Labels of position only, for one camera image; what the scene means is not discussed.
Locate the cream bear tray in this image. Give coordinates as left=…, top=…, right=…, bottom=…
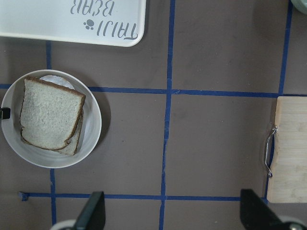
left=0, top=0, right=146, bottom=47

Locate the green bowl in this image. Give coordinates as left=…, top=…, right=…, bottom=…
left=291, top=0, right=307, bottom=15

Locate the bread slice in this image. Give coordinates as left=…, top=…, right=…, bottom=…
left=57, top=111, right=83, bottom=156
left=20, top=77, right=86, bottom=150

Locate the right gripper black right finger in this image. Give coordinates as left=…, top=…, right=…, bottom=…
left=240, top=189, right=283, bottom=230

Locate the cream round plate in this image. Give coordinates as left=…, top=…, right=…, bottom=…
left=0, top=69, right=102, bottom=168

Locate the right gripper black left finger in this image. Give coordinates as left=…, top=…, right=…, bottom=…
left=73, top=192, right=106, bottom=230

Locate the wooden cutting board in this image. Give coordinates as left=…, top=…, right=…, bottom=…
left=266, top=96, right=307, bottom=203

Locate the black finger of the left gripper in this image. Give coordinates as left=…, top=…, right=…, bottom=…
left=0, top=107, right=11, bottom=120

